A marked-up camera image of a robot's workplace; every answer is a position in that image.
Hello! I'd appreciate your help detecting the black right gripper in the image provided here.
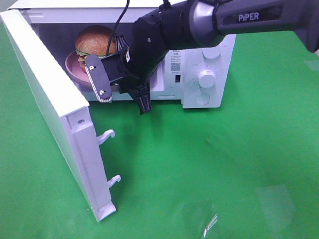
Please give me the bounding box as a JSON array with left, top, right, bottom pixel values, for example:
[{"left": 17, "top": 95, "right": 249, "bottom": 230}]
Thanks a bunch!
[{"left": 104, "top": 35, "right": 162, "bottom": 115}]

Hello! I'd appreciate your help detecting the burger with lettuce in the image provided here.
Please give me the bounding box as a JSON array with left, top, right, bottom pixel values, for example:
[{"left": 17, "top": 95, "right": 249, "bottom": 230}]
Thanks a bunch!
[{"left": 75, "top": 25, "right": 117, "bottom": 73}]

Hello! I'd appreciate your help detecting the pink round plate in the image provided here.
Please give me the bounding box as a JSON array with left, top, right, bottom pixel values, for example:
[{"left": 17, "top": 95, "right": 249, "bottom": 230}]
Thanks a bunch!
[{"left": 65, "top": 51, "right": 164, "bottom": 92}]

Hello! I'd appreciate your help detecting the round microwave door button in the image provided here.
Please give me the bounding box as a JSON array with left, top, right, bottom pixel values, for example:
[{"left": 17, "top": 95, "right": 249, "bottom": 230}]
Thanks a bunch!
[{"left": 195, "top": 93, "right": 210, "bottom": 106}]

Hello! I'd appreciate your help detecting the white microwave door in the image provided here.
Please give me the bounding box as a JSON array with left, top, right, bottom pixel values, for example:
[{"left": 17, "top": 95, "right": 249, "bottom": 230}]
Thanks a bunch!
[{"left": 0, "top": 9, "right": 121, "bottom": 221}]

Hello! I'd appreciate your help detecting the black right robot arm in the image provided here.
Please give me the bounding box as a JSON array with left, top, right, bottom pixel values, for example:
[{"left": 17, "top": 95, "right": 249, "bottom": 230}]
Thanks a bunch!
[{"left": 102, "top": 0, "right": 319, "bottom": 113}]

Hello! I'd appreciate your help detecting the white microwave oven body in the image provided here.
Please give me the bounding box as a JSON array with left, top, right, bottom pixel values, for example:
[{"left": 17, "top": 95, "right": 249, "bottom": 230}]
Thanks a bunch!
[{"left": 0, "top": 0, "right": 236, "bottom": 112}]

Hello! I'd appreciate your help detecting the lower white microwave knob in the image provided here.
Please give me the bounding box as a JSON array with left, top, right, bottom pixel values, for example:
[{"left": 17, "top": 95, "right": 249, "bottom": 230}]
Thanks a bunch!
[{"left": 198, "top": 70, "right": 216, "bottom": 88}]

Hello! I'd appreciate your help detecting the white microwave knob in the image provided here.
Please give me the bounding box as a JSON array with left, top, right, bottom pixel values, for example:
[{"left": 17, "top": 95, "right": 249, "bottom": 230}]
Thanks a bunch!
[
  {"left": 198, "top": 70, "right": 216, "bottom": 88},
  {"left": 201, "top": 45, "right": 221, "bottom": 59}
]

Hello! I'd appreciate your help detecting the upper white microwave knob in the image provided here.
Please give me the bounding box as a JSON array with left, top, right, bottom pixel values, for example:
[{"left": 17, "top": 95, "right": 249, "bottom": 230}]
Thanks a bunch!
[{"left": 201, "top": 45, "right": 221, "bottom": 59}]

